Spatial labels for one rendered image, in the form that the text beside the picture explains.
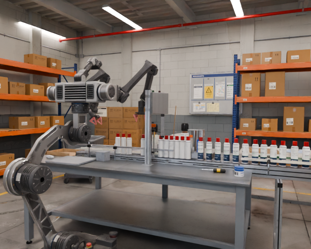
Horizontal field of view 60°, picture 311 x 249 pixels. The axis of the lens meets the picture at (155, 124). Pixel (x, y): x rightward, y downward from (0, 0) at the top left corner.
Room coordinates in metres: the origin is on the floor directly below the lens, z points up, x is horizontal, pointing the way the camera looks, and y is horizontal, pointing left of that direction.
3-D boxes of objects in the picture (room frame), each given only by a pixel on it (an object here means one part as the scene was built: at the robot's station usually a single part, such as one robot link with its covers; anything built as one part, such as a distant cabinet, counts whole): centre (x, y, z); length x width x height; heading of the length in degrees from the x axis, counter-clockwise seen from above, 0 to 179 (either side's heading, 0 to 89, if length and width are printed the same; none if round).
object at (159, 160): (2.53, 0.05, 0.85); 1.65 x 0.11 x 0.05; 68
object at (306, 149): (2.04, -1.16, 0.98); 0.05 x 0.05 x 0.20
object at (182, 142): (2.41, -0.25, 0.98); 0.05 x 0.05 x 0.20
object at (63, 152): (2.91, 0.98, 0.85); 0.30 x 0.26 x 0.04; 68
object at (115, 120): (6.43, 0.78, 0.70); 1.20 x 0.82 x 1.39; 72
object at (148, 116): (2.38, 0.07, 1.16); 0.04 x 0.04 x 0.67; 68
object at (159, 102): (2.42, -0.02, 1.38); 0.17 x 0.10 x 0.19; 123
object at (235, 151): (2.24, -0.68, 0.98); 0.05 x 0.05 x 0.20
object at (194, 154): (2.46, -0.38, 1.01); 0.14 x 0.13 x 0.26; 68
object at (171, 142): (2.45, -0.15, 0.98); 0.05 x 0.05 x 0.20
